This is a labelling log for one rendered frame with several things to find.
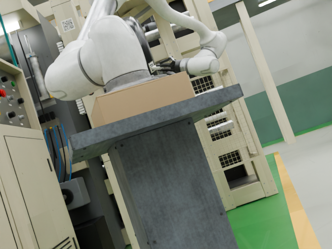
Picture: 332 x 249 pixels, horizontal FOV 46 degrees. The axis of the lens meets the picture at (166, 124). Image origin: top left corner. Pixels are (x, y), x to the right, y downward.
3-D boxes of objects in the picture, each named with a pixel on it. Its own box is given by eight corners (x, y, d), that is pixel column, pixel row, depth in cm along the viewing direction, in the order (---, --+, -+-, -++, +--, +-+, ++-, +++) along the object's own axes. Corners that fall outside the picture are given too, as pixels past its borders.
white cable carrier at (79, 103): (79, 114, 240) (56, 43, 244) (82, 114, 245) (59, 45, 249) (86, 111, 240) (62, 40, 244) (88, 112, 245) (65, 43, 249)
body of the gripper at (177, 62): (177, 62, 205) (165, 62, 211) (182, 76, 209) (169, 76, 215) (186, 56, 209) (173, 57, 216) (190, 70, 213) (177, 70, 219)
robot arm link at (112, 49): (132, 68, 118) (109, 2, 120) (89, 90, 127) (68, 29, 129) (158, 70, 132) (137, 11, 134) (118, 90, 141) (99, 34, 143)
